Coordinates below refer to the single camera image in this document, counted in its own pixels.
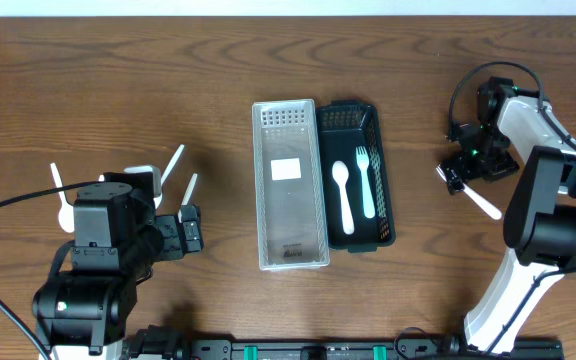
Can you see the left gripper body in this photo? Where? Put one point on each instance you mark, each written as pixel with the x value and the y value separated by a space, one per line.
pixel 188 232

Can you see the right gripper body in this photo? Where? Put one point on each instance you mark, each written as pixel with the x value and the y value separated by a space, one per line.
pixel 490 156

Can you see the white fork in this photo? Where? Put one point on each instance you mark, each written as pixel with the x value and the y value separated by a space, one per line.
pixel 478 200

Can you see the pale green plastic fork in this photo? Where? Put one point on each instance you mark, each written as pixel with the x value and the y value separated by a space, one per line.
pixel 362 160

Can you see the dark green plastic basket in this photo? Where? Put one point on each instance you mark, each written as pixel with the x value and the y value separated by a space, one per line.
pixel 343 126

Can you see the white thick plastic spoon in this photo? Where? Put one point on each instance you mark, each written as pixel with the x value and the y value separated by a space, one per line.
pixel 340 175

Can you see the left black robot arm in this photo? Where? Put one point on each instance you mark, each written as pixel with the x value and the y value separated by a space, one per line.
pixel 82 309

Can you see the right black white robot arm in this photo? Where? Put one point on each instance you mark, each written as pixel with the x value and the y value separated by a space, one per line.
pixel 518 133

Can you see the clear plastic basket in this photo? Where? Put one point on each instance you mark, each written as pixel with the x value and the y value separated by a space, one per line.
pixel 291 220

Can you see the white label sticker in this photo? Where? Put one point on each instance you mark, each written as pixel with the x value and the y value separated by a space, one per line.
pixel 285 169

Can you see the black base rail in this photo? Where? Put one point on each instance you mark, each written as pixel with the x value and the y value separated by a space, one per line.
pixel 167 343

